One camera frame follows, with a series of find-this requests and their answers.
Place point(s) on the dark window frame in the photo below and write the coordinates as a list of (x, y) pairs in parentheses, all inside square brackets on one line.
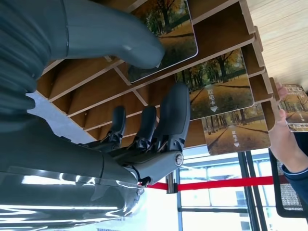
[(211, 209)]

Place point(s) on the black office chair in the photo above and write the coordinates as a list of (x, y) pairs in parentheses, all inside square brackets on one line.
[(288, 194)]

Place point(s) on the red barrier belt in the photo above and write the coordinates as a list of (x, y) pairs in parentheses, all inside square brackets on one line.
[(217, 183)]

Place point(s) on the person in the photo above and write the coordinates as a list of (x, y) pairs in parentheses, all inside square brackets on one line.
[(300, 185)]

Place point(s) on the wooden card organizer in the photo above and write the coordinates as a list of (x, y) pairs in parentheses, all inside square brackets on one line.
[(217, 35)]

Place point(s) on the chrome stanchion post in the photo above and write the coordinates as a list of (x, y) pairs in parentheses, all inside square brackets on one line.
[(171, 183)]

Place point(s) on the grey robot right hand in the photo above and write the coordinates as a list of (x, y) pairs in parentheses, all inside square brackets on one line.
[(60, 178)]

